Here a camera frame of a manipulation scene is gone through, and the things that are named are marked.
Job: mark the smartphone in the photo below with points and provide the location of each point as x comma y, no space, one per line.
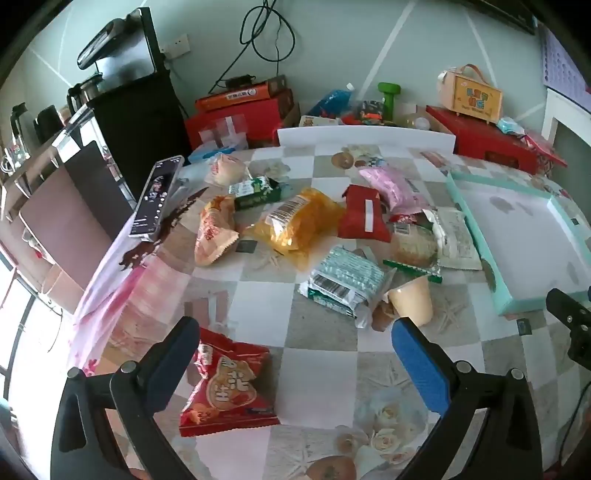
154,198

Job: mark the dark brown box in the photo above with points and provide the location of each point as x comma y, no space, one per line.
277,83

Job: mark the red gift box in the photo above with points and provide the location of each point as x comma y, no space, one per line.
258,120

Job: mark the toy card box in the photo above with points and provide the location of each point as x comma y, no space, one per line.
318,122

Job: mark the black power adapter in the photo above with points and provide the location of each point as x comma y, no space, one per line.
238,80

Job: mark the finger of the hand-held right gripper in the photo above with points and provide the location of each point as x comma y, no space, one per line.
570,311

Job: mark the white wall socket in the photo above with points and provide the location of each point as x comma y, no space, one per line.
176,47

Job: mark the cream jelly cup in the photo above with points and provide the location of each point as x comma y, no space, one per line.
413,300

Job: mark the red patterned bag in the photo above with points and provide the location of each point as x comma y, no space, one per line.
545,147

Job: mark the red snack packet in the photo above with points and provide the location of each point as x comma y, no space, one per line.
226,392

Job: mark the clear green-trimmed cake packet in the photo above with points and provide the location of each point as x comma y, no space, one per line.
413,247

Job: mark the green dumbbell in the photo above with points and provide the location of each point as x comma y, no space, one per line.
388,99

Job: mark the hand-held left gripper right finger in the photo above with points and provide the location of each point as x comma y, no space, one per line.
420,369

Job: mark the small black card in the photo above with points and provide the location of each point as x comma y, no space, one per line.
523,326

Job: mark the blue liquid bottle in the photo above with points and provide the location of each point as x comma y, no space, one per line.
332,101

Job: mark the yellow snack bag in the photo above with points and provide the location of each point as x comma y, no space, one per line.
300,226

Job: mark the steamed cake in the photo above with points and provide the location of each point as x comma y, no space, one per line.
228,168

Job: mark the steel kettle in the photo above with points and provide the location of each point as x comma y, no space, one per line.
85,92

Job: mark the cartoon printed cloth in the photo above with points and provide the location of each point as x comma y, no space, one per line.
138,286

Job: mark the purple perforated board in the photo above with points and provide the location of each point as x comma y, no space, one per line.
563,60

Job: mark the pink snack packet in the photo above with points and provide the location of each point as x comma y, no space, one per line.
392,187

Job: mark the clear plastic bottle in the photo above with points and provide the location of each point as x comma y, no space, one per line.
422,123

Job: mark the clear plastic box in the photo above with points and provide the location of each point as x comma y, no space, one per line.
224,131

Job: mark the red box with white strip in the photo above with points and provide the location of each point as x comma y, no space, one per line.
355,217

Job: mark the black cabinet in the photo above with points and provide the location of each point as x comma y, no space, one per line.
138,124

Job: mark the orange-red snack bag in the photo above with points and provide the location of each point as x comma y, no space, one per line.
212,230

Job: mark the black thermos jug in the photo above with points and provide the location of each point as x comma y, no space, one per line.
48,123

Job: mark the white snack packet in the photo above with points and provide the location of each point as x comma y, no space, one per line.
455,235

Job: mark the brown chair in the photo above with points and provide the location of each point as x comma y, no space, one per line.
60,240
90,184

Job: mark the blue mask pack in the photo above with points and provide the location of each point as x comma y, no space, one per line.
510,125

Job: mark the flat red box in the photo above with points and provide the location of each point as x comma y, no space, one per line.
485,138

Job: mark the teal striped snack packet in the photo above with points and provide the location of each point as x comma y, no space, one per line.
346,277

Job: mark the teal tray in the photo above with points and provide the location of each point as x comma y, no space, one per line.
517,240

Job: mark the orange box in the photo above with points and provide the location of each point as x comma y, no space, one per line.
231,98

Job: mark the yellow cartoon gift box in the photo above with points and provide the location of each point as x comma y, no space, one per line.
473,97

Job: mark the pile of small toys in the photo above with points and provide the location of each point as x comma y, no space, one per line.
367,114

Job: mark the green snack packet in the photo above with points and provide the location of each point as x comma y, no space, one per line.
258,196

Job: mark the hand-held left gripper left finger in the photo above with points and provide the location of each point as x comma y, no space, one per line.
178,355

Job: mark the white cabinet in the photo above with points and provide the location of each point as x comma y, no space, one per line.
551,120

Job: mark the grey phone stand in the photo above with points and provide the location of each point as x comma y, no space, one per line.
182,189

